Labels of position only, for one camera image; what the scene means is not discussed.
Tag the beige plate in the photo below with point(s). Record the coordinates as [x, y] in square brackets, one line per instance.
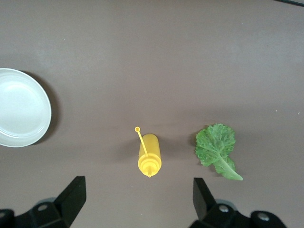
[21, 109]

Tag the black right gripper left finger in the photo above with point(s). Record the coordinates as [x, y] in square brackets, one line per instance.
[59, 209]

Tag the yellow squeeze bottle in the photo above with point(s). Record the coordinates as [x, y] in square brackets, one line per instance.
[149, 152]

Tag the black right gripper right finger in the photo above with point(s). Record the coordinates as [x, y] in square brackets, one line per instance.
[213, 213]

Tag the green lettuce leaf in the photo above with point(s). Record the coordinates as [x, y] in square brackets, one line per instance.
[216, 147]

